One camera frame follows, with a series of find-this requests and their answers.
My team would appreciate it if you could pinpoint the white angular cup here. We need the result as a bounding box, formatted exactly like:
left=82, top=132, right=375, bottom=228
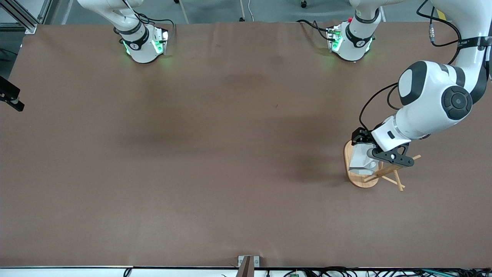
left=349, top=142, right=380, bottom=176

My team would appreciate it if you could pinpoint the wooden cup rack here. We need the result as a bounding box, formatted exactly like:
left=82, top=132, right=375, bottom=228
left=343, top=139, right=422, bottom=192

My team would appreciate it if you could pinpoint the metal base connector plate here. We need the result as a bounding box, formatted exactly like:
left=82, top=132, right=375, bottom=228
left=327, top=25, right=342, bottom=52
left=153, top=27, right=170, bottom=55

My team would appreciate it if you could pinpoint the brown table cover sheet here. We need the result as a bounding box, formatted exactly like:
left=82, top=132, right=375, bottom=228
left=0, top=21, right=492, bottom=269

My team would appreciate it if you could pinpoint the aluminium frame post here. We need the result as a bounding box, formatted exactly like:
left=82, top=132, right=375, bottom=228
left=0, top=0, right=52, bottom=34

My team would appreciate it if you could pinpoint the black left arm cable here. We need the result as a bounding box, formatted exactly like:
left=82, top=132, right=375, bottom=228
left=359, top=0, right=462, bottom=131

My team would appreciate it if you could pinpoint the black base cable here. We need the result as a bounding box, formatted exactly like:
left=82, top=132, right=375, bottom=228
left=297, top=19, right=331, bottom=41
left=115, top=0, right=175, bottom=37

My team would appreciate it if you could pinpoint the black cable bundle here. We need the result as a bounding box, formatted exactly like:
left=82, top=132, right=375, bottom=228
left=284, top=266, right=492, bottom=277

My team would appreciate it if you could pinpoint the metal table edge bracket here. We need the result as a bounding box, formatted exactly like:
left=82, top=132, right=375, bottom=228
left=238, top=255, right=260, bottom=277

